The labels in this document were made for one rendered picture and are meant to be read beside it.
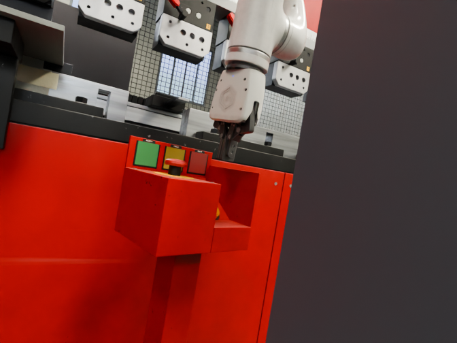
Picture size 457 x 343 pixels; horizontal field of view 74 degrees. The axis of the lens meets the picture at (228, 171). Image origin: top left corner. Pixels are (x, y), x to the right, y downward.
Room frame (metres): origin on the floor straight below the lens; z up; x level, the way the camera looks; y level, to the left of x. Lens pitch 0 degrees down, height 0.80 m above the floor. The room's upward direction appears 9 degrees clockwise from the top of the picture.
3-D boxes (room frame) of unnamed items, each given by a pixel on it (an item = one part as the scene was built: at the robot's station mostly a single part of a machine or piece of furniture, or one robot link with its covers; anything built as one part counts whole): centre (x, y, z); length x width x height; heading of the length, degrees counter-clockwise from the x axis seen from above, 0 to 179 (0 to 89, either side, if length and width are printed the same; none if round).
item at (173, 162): (0.53, 0.09, 0.79); 0.04 x 0.04 x 0.04
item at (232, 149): (0.57, 0.00, 0.86); 0.03 x 0.03 x 0.07; 42
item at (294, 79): (1.09, -0.15, 1.20); 0.15 x 0.09 x 0.17; 119
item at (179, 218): (0.57, 0.07, 0.75); 0.20 x 0.16 x 0.18; 132
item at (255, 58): (0.58, 0.00, 1.01); 0.09 x 0.08 x 0.03; 42
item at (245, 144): (0.95, -0.03, 0.89); 0.30 x 0.05 x 0.03; 119
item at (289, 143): (1.33, -0.57, 0.92); 1.68 x 0.06 x 0.10; 119
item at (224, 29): (0.99, 0.03, 1.20); 0.15 x 0.09 x 0.17; 119
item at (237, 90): (0.58, 0.00, 0.95); 0.10 x 0.07 x 0.11; 42
